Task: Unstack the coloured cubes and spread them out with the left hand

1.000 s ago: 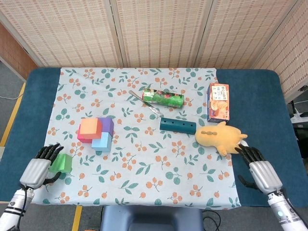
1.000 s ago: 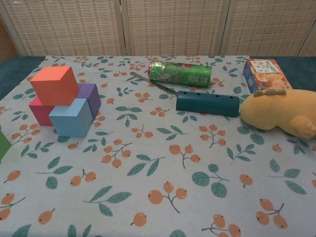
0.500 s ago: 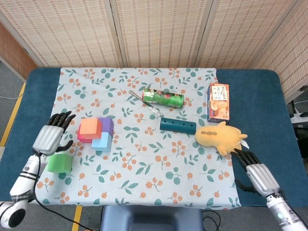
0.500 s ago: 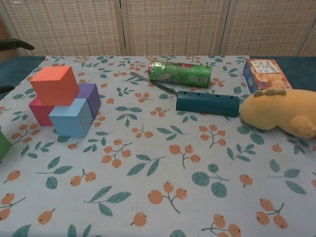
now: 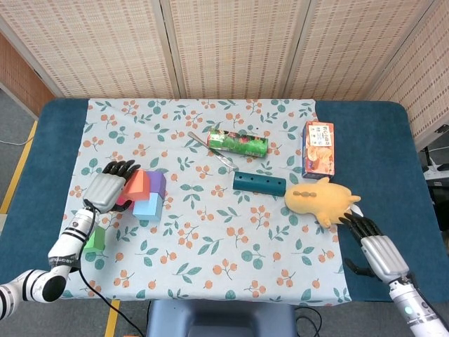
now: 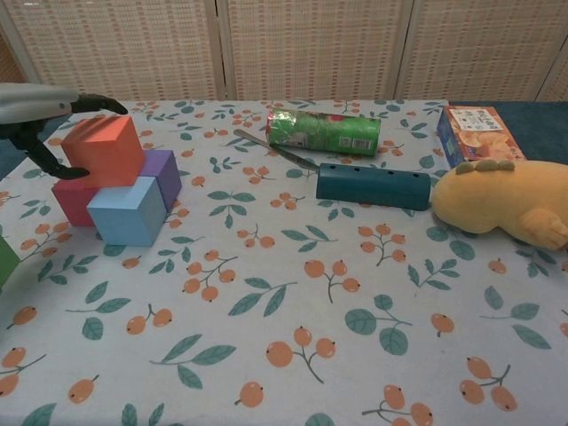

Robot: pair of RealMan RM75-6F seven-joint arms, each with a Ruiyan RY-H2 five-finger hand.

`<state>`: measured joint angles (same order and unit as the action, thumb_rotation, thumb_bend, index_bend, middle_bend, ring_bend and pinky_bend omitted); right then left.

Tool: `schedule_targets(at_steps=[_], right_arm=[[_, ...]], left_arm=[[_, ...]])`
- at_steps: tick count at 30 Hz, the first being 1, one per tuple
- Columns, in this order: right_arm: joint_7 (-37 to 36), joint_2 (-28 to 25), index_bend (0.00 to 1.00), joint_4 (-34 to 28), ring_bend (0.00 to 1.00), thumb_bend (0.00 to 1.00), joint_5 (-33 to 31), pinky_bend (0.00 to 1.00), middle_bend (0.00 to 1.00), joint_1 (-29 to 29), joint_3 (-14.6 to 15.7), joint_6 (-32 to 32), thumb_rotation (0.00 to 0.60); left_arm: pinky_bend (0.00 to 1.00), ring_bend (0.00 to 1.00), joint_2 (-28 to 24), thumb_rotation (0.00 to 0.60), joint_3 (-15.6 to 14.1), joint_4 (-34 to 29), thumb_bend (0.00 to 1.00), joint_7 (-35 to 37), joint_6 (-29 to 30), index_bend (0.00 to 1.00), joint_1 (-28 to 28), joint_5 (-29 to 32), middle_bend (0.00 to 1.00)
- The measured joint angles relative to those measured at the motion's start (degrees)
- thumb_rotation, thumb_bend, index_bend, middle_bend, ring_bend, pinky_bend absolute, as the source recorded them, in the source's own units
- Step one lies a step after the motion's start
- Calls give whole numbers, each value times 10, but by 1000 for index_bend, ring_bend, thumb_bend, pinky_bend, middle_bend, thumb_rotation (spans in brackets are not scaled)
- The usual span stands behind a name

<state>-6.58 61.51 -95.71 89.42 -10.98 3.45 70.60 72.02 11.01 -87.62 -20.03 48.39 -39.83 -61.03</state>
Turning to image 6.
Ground purple cube block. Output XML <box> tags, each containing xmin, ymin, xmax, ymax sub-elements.
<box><xmin>140</xmin><ymin>149</ymin><xmax>183</xmax><ymax>213</ymax></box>

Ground woven bamboo screen panel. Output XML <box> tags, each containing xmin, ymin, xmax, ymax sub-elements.
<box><xmin>0</xmin><ymin>26</ymin><xmax>26</xmax><ymax>85</ymax></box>
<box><xmin>0</xmin><ymin>0</ymin><xmax>225</xmax><ymax>102</ymax></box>
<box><xmin>397</xmin><ymin>0</ymin><xmax>568</xmax><ymax>102</ymax></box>
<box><xmin>539</xmin><ymin>48</ymin><xmax>568</xmax><ymax>103</ymax></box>
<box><xmin>216</xmin><ymin>0</ymin><xmax>416</xmax><ymax>102</ymax></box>

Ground green crushed snack can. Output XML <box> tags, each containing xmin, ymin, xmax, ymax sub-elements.
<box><xmin>265</xmin><ymin>106</ymin><xmax>383</xmax><ymax>159</ymax></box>

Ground floral fruit print tablecloth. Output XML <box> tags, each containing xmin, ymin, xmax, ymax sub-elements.
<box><xmin>0</xmin><ymin>98</ymin><xmax>568</xmax><ymax>426</ymax></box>

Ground teal half-cylinder block with holes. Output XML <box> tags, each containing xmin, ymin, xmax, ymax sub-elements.
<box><xmin>315</xmin><ymin>162</ymin><xmax>432</xmax><ymax>212</ymax></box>

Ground pink cube block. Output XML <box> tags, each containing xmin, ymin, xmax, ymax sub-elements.
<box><xmin>51</xmin><ymin>179</ymin><xmax>101</xmax><ymax>227</ymax></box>

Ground light blue cube block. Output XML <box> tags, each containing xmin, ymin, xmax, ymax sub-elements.
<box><xmin>86</xmin><ymin>176</ymin><xmax>167</xmax><ymax>248</ymax></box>

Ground orange blue snack box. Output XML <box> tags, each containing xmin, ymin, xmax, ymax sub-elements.
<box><xmin>436</xmin><ymin>105</ymin><xmax>528</xmax><ymax>169</ymax></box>

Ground yellow plush dinosaur toy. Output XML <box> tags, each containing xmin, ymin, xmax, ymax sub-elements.
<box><xmin>431</xmin><ymin>159</ymin><xmax>568</xmax><ymax>253</ymax></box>

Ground metal table knife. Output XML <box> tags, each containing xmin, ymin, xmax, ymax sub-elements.
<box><xmin>233</xmin><ymin>129</ymin><xmax>321</xmax><ymax>173</ymax></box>

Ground orange cube block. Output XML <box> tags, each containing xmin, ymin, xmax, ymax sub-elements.
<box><xmin>60</xmin><ymin>114</ymin><xmax>146</xmax><ymax>187</ymax></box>

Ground green cube block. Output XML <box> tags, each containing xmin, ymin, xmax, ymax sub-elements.
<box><xmin>0</xmin><ymin>234</ymin><xmax>22</xmax><ymax>296</ymax></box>

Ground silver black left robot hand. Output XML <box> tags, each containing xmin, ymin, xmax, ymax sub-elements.
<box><xmin>0</xmin><ymin>82</ymin><xmax>130</xmax><ymax>181</ymax></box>

